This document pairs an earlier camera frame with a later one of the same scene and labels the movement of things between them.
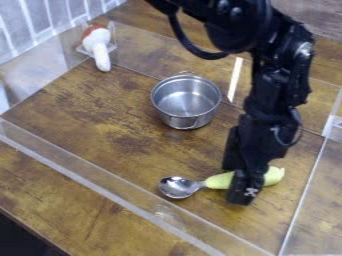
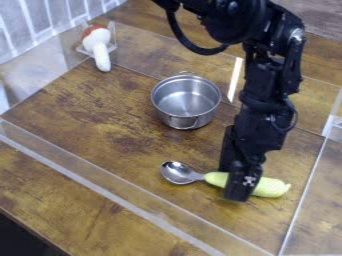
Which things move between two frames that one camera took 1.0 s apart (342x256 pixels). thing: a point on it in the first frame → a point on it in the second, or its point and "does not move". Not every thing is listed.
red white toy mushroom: (94, 40) does not move
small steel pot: (185, 99) does not move
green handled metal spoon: (179, 187) → (180, 174)
